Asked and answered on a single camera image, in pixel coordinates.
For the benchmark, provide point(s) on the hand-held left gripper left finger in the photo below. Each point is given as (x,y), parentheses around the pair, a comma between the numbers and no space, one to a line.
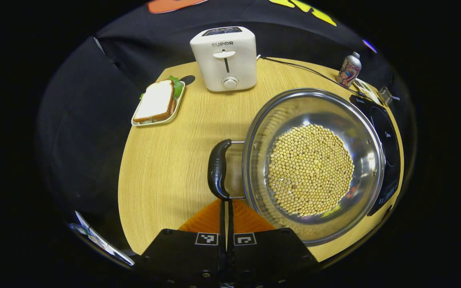
(186,260)

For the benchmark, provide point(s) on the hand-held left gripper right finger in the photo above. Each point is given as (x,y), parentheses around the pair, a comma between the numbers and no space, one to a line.
(266,260)

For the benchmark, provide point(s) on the pile of soybeans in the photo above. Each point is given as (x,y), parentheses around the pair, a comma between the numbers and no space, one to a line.
(310,170)

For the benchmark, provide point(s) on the black induction cooktop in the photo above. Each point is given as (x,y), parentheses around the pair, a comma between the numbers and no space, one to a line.
(388,140)

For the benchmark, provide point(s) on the pale rectangular plate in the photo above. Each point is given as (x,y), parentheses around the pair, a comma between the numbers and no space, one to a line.
(174,114)

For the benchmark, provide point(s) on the sandwich with lettuce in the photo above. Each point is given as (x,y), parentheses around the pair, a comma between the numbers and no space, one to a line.
(156,100)

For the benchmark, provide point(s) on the white divided bean dish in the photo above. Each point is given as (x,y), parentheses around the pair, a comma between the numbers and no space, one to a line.
(368,91)

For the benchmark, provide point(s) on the white toaster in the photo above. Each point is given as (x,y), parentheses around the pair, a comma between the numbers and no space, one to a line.
(224,64)

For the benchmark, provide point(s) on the colourful printed metal bottle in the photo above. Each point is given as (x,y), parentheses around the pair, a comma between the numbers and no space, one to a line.
(349,71)

